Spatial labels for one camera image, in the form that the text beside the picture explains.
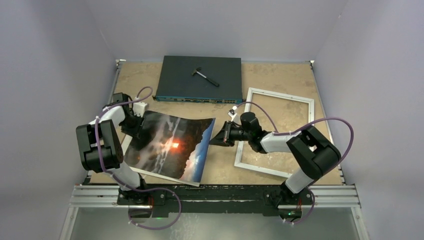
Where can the small black-handled hammer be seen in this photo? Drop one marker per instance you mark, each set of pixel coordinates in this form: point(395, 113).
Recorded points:
point(197, 71)

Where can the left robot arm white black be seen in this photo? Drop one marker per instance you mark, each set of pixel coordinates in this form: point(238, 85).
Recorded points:
point(99, 146)

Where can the landscape photo print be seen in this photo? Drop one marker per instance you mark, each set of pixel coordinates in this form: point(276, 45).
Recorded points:
point(190, 130)

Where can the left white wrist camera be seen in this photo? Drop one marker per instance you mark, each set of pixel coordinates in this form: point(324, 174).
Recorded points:
point(139, 108)

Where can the white backing board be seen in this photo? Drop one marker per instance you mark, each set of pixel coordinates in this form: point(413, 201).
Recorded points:
point(168, 158)

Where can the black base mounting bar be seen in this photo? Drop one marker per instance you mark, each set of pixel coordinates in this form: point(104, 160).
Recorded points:
point(267, 200)

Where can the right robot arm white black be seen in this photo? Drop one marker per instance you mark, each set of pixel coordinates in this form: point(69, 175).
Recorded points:
point(313, 152)

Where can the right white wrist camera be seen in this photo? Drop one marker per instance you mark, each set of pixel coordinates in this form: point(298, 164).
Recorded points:
point(233, 111)

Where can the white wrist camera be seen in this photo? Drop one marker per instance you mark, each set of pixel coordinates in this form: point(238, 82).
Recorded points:
point(139, 108)
point(233, 111)

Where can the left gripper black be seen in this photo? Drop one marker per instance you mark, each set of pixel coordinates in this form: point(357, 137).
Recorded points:
point(133, 132)

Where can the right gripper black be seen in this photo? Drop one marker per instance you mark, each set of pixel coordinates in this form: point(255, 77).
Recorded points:
point(224, 137)

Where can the dark network switch box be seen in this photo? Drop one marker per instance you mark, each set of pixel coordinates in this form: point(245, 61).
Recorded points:
point(176, 84)

